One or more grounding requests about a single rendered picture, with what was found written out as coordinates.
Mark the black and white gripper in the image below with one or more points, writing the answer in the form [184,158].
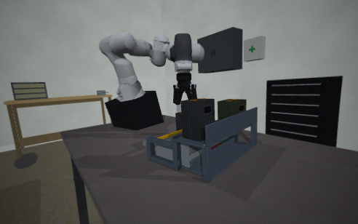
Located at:
[184,85]

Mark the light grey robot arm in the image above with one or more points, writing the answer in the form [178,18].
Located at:
[114,47]

